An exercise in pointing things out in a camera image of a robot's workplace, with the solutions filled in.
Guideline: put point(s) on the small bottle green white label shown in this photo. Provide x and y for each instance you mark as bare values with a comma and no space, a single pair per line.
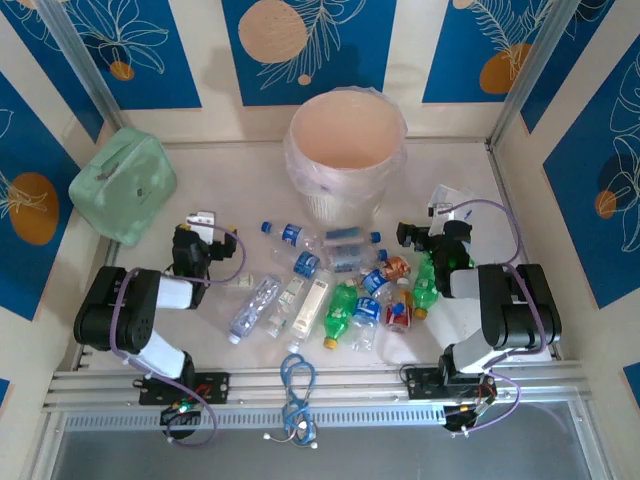
245,280

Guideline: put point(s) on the squat bottle blue label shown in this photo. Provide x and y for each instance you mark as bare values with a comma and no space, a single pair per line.
374,281

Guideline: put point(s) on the clear crinkled bottle white cap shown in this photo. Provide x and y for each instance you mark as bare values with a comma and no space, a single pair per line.
255,305

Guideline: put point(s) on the clear bottle pale blue label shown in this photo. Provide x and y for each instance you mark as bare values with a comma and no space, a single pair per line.
347,260

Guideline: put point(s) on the slim bottle green white label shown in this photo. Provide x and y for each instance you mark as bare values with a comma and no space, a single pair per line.
286,300

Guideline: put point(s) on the red orange label bottle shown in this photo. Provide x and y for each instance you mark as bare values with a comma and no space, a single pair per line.
399,317

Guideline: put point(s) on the water bottle blue label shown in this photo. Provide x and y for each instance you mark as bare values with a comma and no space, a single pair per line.
365,310

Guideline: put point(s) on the tall bottle white label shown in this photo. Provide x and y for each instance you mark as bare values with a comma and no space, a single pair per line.
311,305

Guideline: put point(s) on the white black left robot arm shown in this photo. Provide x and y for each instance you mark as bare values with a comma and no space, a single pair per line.
120,300

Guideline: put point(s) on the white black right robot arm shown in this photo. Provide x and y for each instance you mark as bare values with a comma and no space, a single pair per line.
520,310

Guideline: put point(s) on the white plastic waste bin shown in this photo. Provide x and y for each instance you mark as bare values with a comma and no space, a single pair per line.
330,212

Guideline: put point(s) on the clear plastic bag blue print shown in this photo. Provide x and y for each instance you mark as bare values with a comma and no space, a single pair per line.
452,192

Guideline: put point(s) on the mint green zipped pouch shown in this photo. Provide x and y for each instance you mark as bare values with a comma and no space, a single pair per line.
122,185

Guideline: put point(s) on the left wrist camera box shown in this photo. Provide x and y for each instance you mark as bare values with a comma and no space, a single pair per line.
201,221

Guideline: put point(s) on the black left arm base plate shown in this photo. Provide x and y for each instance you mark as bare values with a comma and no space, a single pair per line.
220,387

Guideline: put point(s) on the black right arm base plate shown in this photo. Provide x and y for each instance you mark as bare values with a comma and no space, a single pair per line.
422,382

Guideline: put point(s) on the aluminium mounting rail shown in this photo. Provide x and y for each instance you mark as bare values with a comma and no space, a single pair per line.
350,382

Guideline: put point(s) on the aluminium frame post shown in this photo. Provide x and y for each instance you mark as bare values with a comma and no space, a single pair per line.
530,75
80,60

